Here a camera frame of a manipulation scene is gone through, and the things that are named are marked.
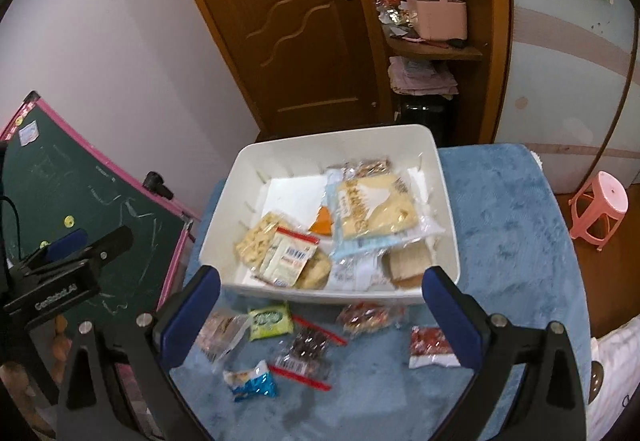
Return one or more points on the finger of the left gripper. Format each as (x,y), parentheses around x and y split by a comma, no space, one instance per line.
(103,250)
(65,246)

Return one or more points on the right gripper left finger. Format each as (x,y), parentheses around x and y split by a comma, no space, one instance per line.
(94,403)

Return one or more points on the green pastry snack packet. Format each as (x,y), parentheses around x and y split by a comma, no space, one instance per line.
(269,322)

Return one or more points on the beige kraft cracker packet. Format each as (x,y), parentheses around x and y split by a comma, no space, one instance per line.
(405,265)

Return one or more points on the clear bag yellow bread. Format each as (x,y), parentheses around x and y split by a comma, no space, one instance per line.
(379,212)

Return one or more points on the silver white snack packet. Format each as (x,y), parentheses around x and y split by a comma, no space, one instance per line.
(358,273)

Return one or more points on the clear bag brown biscuits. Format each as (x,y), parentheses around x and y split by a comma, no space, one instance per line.
(221,333)

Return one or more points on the white quilted bedding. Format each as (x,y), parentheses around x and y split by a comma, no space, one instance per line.
(618,353)

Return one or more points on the blue plush table cover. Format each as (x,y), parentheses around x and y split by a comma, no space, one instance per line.
(516,259)

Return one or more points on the blue white snack packet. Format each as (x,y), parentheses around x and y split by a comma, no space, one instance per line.
(256,382)

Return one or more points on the pale noodle cake left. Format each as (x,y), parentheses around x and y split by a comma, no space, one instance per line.
(252,248)

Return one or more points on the pale noodle cake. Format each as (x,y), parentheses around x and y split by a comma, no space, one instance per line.
(252,248)
(316,272)

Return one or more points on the red white small packet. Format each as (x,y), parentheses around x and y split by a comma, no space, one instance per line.
(429,346)

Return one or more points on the dark nut bar red-edged bag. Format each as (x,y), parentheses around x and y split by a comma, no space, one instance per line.
(304,359)

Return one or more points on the pale noodle cake right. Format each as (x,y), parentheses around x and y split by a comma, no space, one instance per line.
(316,272)

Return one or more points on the orange snack packet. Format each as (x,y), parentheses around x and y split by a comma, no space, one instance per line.
(322,225)

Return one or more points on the pink plastic stool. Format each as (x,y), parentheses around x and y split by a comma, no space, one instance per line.
(602,198)

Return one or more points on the clear bag nut cluster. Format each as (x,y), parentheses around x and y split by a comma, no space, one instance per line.
(368,318)

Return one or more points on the white plastic storage bin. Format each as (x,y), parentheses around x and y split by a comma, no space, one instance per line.
(289,176)

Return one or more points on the dark nut cluster in bin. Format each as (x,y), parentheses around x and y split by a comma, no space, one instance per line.
(357,169)

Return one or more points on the brown wooden door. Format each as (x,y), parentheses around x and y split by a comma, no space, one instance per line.
(303,66)

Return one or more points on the folded pink cloth stack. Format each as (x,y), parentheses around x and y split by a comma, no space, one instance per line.
(420,77)

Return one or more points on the shiny wrappers on shelf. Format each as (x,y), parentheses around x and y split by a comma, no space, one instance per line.
(392,10)

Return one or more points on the wooden corner shelf unit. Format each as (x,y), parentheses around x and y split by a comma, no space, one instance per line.
(472,38)

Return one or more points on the green chalkboard pink frame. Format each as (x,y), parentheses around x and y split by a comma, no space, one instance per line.
(58,183)

